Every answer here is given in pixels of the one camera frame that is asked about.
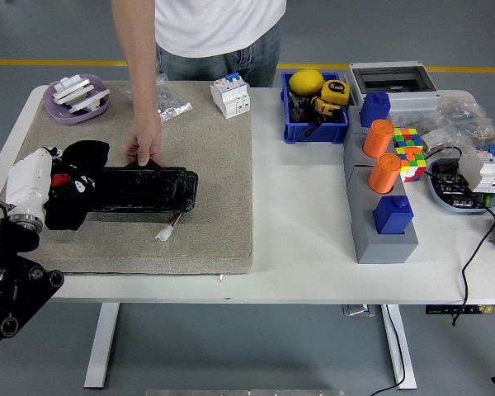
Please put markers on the dark circuit board pile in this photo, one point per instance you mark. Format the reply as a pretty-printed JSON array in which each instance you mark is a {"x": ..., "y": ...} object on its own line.
[{"x": 449, "y": 187}]

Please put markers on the yellow round tape measure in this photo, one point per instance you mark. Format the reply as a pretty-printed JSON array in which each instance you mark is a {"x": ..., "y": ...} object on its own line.
[{"x": 335, "y": 88}]

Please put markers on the person's right forearm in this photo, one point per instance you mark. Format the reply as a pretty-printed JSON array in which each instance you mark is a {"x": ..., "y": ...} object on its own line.
[{"x": 142, "y": 74}]

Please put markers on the orange cylinder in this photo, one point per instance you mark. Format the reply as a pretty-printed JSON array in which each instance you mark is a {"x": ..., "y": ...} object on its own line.
[
  {"x": 377, "y": 138},
  {"x": 383, "y": 173}
]

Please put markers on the light blue dish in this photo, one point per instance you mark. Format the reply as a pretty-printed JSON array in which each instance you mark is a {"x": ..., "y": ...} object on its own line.
[{"x": 438, "y": 202}]

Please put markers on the white plastic clip part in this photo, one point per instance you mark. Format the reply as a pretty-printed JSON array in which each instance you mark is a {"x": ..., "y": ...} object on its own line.
[
  {"x": 72, "y": 90},
  {"x": 88, "y": 101}
]

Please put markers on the clear bags of small parts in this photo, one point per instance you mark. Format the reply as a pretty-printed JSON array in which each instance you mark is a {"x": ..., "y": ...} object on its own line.
[{"x": 462, "y": 115}]

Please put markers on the black table control panel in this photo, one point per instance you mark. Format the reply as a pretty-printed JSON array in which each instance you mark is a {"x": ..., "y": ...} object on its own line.
[{"x": 437, "y": 309}]

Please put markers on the white circuit breaker blue switch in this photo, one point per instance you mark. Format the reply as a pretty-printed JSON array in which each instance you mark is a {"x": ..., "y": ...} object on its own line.
[
  {"x": 484, "y": 171},
  {"x": 231, "y": 99}
]

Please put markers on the white terminal block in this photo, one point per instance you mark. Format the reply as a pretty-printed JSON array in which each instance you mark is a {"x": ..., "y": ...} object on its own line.
[{"x": 435, "y": 139}]

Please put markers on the clear bag of screws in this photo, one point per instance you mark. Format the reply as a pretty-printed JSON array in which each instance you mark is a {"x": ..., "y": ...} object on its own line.
[{"x": 173, "y": 106}]

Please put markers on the grey-brown mat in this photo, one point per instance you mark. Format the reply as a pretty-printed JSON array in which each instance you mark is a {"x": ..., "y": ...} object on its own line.
[{"x": 214, "y": 185}]

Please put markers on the grey peg holder block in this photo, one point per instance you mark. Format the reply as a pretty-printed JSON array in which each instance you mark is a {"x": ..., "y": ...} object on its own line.
[{"x": 379, "y": 249}]

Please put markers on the white table leg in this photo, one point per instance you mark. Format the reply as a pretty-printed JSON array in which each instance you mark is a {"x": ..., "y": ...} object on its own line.
[
  {"x": 103, "y": 350},
  {"x": 394, "y": 350}
]

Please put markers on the person's right hand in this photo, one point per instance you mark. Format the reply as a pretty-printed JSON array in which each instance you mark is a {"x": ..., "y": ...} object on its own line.
[{"x": 146, "y": 138}]

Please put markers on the metal bracket under table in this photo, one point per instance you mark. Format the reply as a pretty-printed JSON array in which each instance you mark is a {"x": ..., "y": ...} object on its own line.
[{"x": 359, "y": 311}]

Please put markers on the yellow black tape measure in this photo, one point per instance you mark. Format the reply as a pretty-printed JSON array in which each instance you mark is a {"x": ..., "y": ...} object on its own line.
[{"x": 326, "y": 106}]

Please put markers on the black rag with red print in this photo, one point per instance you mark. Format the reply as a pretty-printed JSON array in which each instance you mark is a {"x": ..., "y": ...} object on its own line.
[{"x": 86, "y": 154}]

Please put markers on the colourful puzzle cube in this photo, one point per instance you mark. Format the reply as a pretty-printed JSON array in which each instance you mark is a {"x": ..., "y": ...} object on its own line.
[
  {"x": 408, "y": 138},
  {"x": 412, "y": 165}
]

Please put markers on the purple dish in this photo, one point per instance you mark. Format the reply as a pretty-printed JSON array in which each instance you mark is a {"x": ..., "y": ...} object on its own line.
[{"x": 78, "y": 119}]

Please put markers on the yellow ball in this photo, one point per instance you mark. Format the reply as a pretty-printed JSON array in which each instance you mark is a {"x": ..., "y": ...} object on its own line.
[{"x": 306, "y": 82}]

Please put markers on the dark hand tool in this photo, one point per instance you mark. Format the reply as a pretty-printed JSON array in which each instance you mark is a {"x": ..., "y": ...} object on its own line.
[{"x": 299, "y": 113}]

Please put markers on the glossy black panel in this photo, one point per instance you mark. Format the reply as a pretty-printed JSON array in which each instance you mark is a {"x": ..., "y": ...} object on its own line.
[{"x": 148, "y": 191}]

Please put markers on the blue plastic bin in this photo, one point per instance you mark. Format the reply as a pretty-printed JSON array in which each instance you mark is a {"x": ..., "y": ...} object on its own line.
[{"x": 313, "y": 133}]

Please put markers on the blue block with knob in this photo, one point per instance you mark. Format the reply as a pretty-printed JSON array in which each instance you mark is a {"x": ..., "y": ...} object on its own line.
[
  {"x": 392, "y": 216},
  {"x": 373, "y": 109}
]

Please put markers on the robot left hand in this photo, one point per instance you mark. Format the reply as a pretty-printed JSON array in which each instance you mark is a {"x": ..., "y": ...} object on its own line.
[{"x": 26, "y": 177}]

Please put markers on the person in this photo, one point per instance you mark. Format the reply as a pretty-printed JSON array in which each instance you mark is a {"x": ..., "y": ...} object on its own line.
[{"x": 214, "y": 24}]

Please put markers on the grey electrical enclosure box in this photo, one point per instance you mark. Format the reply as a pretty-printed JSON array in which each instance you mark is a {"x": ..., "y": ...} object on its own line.
[{"x": 416, "y": 101}]

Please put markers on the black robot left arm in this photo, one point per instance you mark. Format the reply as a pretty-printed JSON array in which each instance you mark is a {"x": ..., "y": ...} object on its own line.
[{"x": 8, "y": 288}]

